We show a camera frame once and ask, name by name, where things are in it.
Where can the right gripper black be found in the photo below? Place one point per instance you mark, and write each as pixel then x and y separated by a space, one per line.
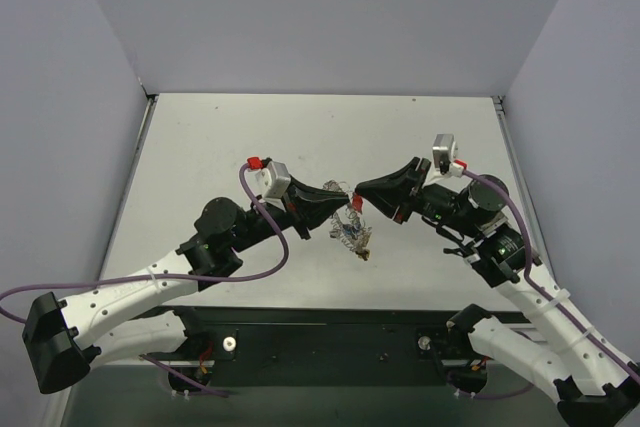
pixel 411 191

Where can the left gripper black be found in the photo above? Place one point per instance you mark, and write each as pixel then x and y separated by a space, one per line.
pixel 295 209

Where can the large metal keyring band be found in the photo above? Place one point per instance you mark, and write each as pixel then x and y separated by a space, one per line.
pixel 347 217

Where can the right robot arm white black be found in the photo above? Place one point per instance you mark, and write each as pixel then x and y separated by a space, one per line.
pixel 591 382

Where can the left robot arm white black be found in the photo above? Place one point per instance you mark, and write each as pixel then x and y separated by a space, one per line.
pixel 65 338

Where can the yellow key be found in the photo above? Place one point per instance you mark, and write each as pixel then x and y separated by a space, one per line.
pixel 362 252

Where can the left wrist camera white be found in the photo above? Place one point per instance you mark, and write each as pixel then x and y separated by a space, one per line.
pixel 272 177

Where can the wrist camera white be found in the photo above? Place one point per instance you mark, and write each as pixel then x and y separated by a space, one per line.
pixel 445 158
pixel 272 177

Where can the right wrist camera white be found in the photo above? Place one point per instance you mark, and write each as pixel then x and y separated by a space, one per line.
pixel 445 158

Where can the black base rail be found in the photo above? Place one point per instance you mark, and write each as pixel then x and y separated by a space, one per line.
pixel 284 347

